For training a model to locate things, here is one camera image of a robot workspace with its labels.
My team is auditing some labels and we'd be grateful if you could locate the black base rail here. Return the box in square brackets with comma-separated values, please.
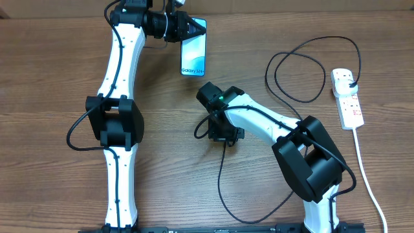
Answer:
[78, 222, 366, 233]

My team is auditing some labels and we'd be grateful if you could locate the blue Galaxy smartphone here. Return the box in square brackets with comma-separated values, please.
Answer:
[180, 33, 206, 76]

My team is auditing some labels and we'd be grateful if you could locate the white power strip cord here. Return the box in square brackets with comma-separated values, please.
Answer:
[351, 128, 388, 233]

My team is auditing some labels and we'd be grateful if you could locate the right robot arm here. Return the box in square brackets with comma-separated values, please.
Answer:
[196, 82, 348, 232]

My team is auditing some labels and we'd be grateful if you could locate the white charger adapter plug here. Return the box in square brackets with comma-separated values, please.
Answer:
[332, 80, 358, 98]

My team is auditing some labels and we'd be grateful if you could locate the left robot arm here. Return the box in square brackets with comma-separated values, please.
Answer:
[85, 1, 206, 232]

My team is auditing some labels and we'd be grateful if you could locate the white power strip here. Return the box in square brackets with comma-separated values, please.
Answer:
[331, 68, 364, 130]

